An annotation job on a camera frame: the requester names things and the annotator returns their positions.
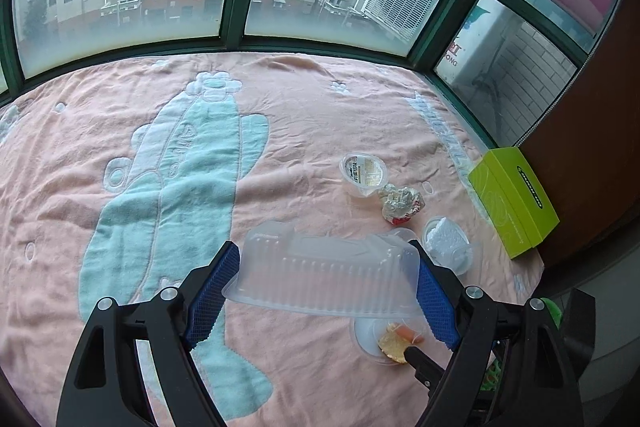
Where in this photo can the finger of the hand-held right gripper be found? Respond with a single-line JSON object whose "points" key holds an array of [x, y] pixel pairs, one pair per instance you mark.
{"points": [[424, 364]]}

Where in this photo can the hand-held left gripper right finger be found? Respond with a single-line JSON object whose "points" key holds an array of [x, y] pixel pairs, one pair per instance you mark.
{"points": [[436, 302]]}

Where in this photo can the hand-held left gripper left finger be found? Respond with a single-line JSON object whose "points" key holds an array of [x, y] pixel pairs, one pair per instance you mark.
{"points": [[216, 288]]}

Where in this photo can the green plastic basket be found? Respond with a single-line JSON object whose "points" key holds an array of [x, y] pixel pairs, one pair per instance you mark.
{"points": [[554, 313]]}

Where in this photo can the orange sausage piece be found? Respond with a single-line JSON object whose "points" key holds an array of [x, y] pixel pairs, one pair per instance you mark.
{"points": [[411, 333]]}

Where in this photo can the yellow cracker piece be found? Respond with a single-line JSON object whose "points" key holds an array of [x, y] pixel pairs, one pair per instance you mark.
{"points": [[391, 346]]}

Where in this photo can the clear cup with white foam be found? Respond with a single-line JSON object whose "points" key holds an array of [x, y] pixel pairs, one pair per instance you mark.
{"points": [[446, 245]]}

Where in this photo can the white round plastic lid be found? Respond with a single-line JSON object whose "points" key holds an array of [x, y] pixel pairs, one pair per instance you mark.
{"points": [[370, 334]]}

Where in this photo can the foil wrapper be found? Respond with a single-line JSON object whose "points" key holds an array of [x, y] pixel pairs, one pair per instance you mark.
{"points": [[400, 203]]}

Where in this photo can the clear plastic food tray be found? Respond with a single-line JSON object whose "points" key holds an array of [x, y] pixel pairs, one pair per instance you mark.
{"points": [[325, 269]]}

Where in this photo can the pink printed blanket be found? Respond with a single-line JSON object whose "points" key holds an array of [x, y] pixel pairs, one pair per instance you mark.
{"points": [[150, 187]]}

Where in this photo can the green tissue box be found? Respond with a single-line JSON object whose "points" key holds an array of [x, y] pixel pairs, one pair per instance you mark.
{"points": [[515, 197]]}

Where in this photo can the labelled clear jelly cup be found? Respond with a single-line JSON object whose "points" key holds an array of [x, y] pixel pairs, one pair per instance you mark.
{"points": [[363, 172]]}

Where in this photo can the brown wooden cabinet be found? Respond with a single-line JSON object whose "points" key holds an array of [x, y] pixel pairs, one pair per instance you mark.
{"points": [[590, 157]]}

